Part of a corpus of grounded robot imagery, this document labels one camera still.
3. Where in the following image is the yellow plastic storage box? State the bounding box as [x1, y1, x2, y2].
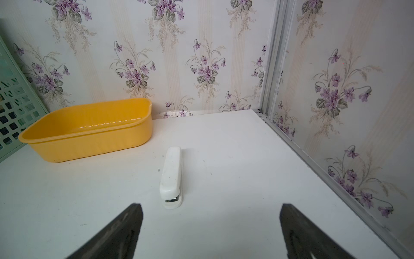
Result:
[18, 98, 153, 163]

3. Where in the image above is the green mesh file organizer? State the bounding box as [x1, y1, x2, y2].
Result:
[1, 40, 47, 161]

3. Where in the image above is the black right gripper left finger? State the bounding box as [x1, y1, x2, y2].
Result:
[69, 204, 143, 259]

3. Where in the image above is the white stapler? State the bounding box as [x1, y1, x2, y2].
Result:
[159, 146, 183, 209]

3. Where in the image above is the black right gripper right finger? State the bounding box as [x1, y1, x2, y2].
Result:
[279, 204, 353, 259]

